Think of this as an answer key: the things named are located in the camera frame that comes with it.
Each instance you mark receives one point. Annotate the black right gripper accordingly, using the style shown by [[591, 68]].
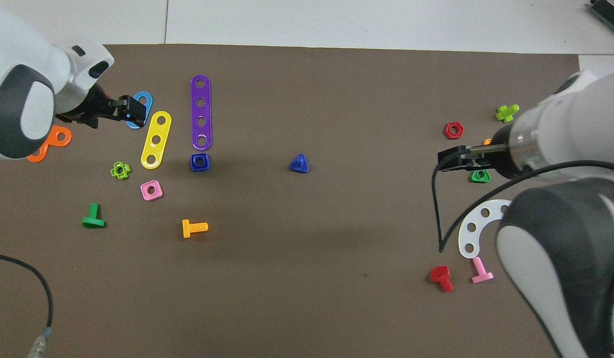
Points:
[[503, 156]]

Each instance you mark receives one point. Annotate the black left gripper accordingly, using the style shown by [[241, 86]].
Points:
[[95, 107]]

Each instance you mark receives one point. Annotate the blue square toy nut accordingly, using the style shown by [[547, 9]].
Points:
[[193, 168]]

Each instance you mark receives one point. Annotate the blue triangle-head toy screw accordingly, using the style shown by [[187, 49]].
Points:
[[299, 164]]

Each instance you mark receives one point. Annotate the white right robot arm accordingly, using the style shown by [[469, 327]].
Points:
[[575, 119]]

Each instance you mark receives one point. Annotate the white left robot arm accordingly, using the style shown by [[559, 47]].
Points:
[[18, 59]]

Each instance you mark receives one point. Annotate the blue two-hole strip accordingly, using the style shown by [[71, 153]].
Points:
[[149, 107]]

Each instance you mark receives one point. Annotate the green triangle toy nut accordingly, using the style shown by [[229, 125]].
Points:
[[478, 178]]

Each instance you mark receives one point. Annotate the yellow three-hole strip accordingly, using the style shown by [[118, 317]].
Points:
[[158, 130]]

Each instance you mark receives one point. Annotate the lime green cross nut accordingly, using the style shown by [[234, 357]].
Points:
[[114, 171]]

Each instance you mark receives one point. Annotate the purple four-hole strip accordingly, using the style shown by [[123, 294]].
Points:
[[201, 112]]

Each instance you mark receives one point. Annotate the lime green cross-head bolt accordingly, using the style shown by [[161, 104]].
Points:
[[506, 114]]

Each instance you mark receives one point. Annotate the white curved perforated plate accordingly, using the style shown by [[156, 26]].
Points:
[[468, 238]]

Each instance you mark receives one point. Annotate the pink square toy nut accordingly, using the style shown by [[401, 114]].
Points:
[[145, 195]]

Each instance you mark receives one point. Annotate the orange two-hole strip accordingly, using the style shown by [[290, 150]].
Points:
[[48, 146]]

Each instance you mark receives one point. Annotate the green toy bolt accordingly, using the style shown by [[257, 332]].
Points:
[[93, 219]]

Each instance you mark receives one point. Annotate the red hexagon-head toy bolt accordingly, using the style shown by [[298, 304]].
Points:
[[440, 274]]

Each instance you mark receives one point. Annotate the pink toy bolt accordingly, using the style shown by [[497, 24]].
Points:
[[482, 276]]

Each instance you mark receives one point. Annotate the orange-yellow toy bolt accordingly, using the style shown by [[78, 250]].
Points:
[[192, 228]]

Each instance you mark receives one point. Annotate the brown table mat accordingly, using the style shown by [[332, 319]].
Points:
[[307, 248]]

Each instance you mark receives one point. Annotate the dark ribbed electronic device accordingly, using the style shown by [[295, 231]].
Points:
[[608, 10]]

